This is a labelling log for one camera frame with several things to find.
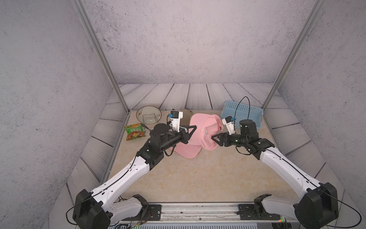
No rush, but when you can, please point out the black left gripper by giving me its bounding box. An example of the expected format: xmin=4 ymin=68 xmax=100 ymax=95
xmin=158 ymin=124 xmax=196 ymax=154

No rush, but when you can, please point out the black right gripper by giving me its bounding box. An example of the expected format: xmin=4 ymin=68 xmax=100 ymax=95
xmin=211 ymin=131 xmax=248 ymax=148

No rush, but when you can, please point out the beige baseball cap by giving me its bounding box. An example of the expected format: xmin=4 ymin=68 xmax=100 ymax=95
xmin=180 ymin=109 xmax=193 ymax=126

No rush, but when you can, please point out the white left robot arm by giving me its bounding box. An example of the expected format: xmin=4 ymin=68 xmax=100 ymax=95
xmin=72 ymin=124 xmax=197 ymax=229

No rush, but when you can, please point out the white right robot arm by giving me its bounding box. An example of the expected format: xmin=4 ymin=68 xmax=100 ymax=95
xmin=212 ymin=116 xmax=339 ymax=229

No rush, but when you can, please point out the light blue perforated basket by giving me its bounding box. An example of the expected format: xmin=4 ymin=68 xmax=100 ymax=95
xmin=221 ymin=100 xmax=264 ymax=130

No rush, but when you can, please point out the green glass plate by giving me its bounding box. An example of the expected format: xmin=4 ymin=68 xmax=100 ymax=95
xmin=136 ymin=106 xmax=162 ymax=125

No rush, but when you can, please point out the green snack packet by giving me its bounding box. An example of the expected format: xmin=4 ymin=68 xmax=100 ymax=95
xmin=124 ymin=123 xmax=145 ymax=141

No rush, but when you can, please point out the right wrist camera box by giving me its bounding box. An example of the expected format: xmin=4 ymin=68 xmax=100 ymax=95
xmin=222 ymin=116 xmax=235 ymax=135

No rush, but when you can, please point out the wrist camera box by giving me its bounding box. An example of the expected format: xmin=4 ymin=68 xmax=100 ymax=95
xmin=167 ymin=111 xmax=183 ymax=133
xmin=222 ymin=116 xmax=235 ymax=135

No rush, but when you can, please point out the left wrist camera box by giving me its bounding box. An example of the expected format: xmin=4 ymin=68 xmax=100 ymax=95
xmin=167 ymin=111 xmax=183 ymax=133

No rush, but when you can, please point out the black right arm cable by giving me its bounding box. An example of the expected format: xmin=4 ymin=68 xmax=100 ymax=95
xmin=233 ymin=96 xmax=363 ymax=229

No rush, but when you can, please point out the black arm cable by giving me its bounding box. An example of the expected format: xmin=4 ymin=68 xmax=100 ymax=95
xmin=233 ymin=96 xmax=363 ymax=229
xmin=65 ymin=114 xmax=178 ymax=227

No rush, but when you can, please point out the metal wire plate stand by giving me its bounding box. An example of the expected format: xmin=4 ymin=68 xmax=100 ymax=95
xmin=142 ymin=113 xmax=161 ymax=125

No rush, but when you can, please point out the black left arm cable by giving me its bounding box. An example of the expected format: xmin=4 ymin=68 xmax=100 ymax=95
xmin=65 ymin=114 xmax=178 ymax=227

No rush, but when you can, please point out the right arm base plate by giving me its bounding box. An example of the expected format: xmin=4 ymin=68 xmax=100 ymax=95
xmin=236 ymin=204 xmax=282 ymax=220

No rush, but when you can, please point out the aluminium front rail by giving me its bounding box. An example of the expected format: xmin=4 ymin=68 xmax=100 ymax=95
xmin=75 ymin=202 xmax=329 ymax=229

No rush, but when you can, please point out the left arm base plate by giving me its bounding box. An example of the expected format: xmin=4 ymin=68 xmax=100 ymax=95
xmin=123 ymin=204 xmax=162 ymax=222

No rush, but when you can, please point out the right aluminium frame post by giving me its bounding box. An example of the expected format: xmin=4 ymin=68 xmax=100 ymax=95
xmin=262 ymin=0 xmax=326 ymax=110

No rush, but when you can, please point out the aluminium frame post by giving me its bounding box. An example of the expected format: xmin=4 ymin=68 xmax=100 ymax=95
xmin=262 ymin=0 xmax=326 ymax=110
xmin=72 ymin=0 xmax=130 ymax=113

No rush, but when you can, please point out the left aluminium frame post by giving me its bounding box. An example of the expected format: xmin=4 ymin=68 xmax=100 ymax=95
xmin=72 ymin=0 xmax=130 ymax=113

